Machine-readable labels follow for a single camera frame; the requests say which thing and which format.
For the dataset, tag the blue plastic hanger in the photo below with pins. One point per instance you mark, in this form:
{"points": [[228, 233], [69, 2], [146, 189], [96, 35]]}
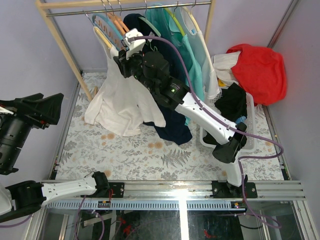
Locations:
{"points": [[109, 30]]}

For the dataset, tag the white laundry basket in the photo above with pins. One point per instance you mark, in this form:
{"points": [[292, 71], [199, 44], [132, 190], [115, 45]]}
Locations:
{"points": [[251, 143]]}

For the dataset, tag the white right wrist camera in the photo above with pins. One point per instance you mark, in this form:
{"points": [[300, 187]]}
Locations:
{"points": [[131, 44]]}

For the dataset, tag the light blue hanging shirt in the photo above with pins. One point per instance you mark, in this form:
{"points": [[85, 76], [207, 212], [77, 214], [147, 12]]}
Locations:
{"points": [[209, 81]]}

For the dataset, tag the teal hanging shirt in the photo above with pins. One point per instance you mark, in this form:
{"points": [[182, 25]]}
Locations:
{"points": [[169, 31]]}

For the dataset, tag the white t shirt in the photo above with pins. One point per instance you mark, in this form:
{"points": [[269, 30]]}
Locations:
{"points": [[121, 104]]}

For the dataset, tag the white crumpled cloth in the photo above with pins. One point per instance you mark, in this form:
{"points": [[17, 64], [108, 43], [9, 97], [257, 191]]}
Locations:
{"points": [[223, 64]]}

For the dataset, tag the cream white hanger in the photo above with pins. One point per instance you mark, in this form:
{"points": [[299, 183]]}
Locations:
{"points": [[196, 40]]}

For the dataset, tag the black clothes in basket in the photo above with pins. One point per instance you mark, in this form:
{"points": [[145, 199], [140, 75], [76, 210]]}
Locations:
{"points": [[231, 103]]}

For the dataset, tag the red cloth pile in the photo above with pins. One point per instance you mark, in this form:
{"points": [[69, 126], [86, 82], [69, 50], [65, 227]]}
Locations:
{"points": [[260, 71]]}

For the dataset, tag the wooden clothes rack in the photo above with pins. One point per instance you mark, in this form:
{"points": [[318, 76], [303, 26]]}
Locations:
{"points": [[49, 10]]}

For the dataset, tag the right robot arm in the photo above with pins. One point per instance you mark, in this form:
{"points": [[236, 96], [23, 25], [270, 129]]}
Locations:
{"points": [[153, 72]]}

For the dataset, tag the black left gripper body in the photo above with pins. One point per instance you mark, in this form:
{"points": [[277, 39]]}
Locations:
{"points": [[41, 117]]}

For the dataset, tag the yellow green hanger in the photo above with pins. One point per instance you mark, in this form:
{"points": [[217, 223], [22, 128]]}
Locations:
{"points": [[172, 15]]}

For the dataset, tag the floral table cloth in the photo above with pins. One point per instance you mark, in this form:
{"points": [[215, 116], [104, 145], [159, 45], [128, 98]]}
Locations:
{"points": [[146, 156]]}

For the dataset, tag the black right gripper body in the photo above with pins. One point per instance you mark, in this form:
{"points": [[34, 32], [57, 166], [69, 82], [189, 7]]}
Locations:
{"points": [[129, 67]]}

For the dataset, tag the aluminium mounting rail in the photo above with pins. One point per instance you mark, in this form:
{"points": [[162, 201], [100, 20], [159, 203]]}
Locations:
{"points": [[256, 190]]}

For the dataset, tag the navy blue hanging shirt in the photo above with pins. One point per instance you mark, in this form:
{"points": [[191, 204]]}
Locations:
{"points": [[175, 129]]}

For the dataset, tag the pale yellow wavy hanger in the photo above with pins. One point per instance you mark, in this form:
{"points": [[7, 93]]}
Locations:
{"points": [[100, 35]]}

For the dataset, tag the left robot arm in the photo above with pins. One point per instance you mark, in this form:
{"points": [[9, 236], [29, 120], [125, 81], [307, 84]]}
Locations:
{"points": [[17, 119]]}

